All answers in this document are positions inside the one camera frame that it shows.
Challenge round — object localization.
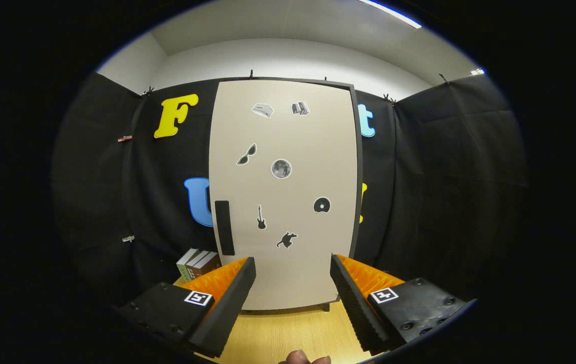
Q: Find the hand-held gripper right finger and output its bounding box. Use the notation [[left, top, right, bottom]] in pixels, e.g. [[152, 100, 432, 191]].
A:
[[329, 254, 470, 354]]

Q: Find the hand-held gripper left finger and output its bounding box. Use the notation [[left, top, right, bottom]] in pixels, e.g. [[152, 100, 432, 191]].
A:
[[115, 256, 257, 358]]

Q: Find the black door handle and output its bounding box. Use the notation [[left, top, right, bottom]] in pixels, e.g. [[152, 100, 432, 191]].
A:
[[215, 200, 235, 256]]

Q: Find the beige cabinet door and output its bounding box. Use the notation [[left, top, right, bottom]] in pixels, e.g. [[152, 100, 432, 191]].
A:
[[209, 79, 358, 310]]

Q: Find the grey cabinet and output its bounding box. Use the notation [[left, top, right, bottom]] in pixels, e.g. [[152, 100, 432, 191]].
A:
[[209, 77, 364, 312]]

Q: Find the black backdrop cloth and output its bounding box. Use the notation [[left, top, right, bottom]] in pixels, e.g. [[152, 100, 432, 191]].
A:
[[51, 71, 529, 309]]

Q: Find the long ceiling light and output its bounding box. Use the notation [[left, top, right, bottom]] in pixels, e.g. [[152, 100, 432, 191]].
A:
[[356, 0, 422, 29]]

